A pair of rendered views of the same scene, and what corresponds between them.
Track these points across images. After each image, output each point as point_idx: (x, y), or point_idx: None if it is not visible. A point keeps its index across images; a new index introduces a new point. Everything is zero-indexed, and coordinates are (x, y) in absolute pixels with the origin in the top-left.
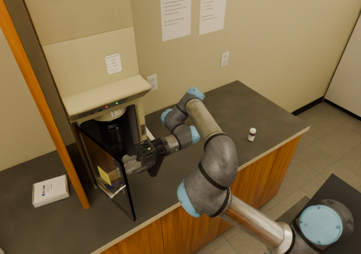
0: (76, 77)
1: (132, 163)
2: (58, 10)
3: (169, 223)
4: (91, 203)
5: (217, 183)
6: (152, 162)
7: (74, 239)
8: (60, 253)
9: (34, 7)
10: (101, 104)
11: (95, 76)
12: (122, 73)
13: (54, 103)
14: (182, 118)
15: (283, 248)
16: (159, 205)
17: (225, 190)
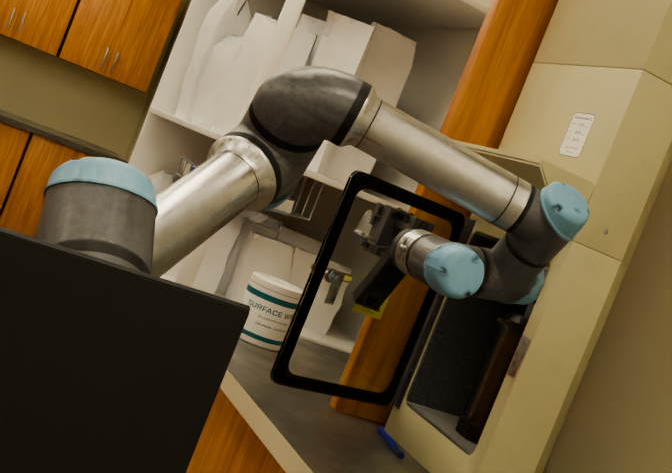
0: (526, 133)
1: (367, 218)
2: (577, 15)
3: None
4: (343, 413)
5: None
6: (372, 242)
7: (266, 376)
8: (244, 362)
9: (560, 6)
10: (475, 150)
11: (543, 145)
12: (575, 164)
13: (595, 350)
14: (498, 245)
15: None
16: (308, 447)
17: (249, 116)
